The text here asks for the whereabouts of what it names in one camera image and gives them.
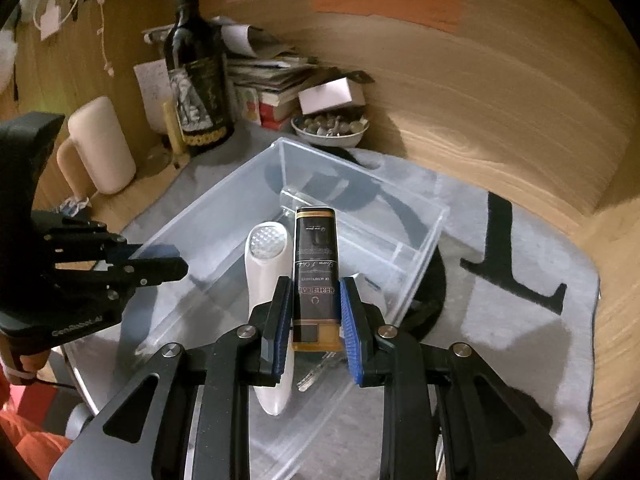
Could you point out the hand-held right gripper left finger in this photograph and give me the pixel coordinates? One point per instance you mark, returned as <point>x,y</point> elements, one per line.
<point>280,332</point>

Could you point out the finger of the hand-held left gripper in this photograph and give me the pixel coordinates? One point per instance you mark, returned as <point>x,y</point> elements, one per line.
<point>155,252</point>
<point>160,270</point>

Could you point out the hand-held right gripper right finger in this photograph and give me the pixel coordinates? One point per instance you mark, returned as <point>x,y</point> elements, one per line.
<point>351,335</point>

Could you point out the silver metal pen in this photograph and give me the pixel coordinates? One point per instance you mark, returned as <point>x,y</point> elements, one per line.
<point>315,374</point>

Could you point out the white handheld beauty device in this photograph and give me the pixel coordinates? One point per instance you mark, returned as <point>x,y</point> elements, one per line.
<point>265,270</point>

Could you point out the black and gold tube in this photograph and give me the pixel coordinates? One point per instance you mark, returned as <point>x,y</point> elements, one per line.
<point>316,270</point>

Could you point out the clear plastic storage box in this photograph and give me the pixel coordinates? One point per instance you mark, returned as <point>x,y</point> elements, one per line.
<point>360,220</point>

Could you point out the person's left hand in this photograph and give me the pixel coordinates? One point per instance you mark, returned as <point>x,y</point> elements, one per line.
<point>25,362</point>

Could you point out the printed sticker sheet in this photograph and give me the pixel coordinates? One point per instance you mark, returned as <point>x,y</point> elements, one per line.
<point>75,206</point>

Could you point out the yellow tube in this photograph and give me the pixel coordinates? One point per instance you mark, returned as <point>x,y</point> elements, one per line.
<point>175,130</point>

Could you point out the grey printed mat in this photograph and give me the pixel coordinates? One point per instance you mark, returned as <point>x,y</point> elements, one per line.
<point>500,335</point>

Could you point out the person's red clothing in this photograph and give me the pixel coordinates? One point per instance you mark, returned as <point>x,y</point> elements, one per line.
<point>27,440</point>

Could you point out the handwritten white note paper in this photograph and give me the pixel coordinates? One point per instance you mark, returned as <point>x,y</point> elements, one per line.
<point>152,92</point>

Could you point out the dark wine bottle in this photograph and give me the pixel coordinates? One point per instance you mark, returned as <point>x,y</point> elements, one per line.
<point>192,60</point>

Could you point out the white bowl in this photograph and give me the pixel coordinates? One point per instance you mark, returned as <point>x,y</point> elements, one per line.
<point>330,139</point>

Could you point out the stack of books and papers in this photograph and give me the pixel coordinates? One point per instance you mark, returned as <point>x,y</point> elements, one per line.
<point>270,80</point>

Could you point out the pile of small trinkets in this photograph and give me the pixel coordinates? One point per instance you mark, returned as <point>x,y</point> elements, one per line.
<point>330,125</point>

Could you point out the small white card box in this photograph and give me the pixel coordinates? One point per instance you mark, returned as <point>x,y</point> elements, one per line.
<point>330,96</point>

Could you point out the orange sticky note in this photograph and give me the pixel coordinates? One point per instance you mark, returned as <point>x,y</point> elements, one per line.
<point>390,5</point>

